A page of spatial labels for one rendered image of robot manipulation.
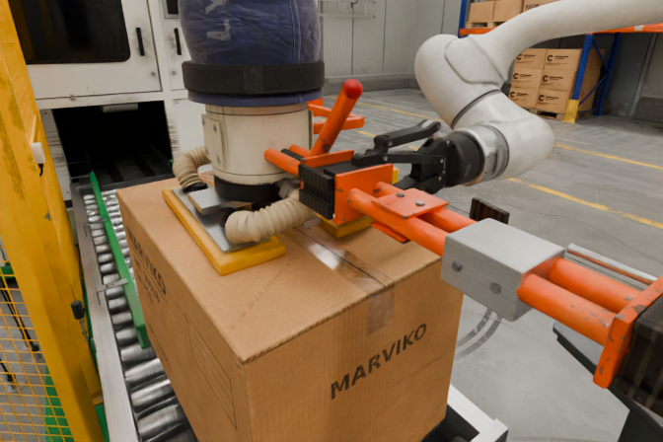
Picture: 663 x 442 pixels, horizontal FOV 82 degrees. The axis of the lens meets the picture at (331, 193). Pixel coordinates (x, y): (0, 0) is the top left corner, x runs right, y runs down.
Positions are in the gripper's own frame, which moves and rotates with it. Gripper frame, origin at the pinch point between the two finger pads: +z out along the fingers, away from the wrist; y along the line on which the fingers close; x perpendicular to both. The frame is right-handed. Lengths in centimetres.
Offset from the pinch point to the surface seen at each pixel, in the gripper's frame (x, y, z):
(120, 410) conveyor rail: 43, 61, 31
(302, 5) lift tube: 16.7, -21.3, -3.6
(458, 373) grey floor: 39, 121, -91
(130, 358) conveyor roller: 66, 67, 27
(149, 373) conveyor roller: 57, 66, 23
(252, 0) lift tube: 17.1, -21.6, 3.8
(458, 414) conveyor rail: 0, 61, -31
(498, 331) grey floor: 44, 121, -130
